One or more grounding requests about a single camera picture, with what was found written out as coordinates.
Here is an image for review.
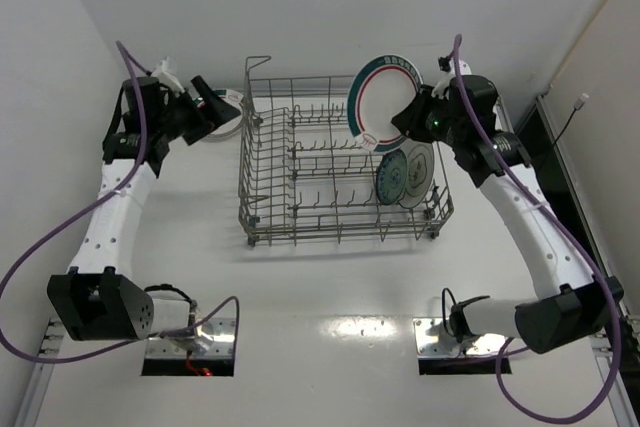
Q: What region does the green red rimmed plate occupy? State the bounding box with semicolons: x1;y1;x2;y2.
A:
346;54;423;154
202;88;244;143

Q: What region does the white plate teal line pattern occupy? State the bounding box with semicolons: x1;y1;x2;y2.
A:
398;141;435;209

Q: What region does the blue floral teal plate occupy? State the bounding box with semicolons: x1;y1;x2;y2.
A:
375;149;408;206

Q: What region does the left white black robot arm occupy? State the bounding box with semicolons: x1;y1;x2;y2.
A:
47;74;241;341

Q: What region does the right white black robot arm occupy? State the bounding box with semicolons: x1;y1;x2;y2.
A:
391;75;624;354

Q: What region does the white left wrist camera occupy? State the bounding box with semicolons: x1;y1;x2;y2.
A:
150;57;186;95

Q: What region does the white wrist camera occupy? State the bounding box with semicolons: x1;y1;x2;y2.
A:
150;57;186;95
431;59;472;99

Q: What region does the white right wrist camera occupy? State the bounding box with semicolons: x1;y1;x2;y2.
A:
431;59;472;99

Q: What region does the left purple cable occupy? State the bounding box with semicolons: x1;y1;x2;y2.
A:
0;40;240;362

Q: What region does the grey wire dish rack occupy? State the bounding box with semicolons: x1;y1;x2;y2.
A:
238;56;454;247

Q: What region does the black cable with white plug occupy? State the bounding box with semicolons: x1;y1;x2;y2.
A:
547;91;590;148

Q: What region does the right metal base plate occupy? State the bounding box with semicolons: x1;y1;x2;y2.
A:
413;317;506;360

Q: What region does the metal base plate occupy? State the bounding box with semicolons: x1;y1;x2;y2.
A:
145;318;237;360
413;317;506;360

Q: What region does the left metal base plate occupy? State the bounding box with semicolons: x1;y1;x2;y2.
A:
145;318;237;360

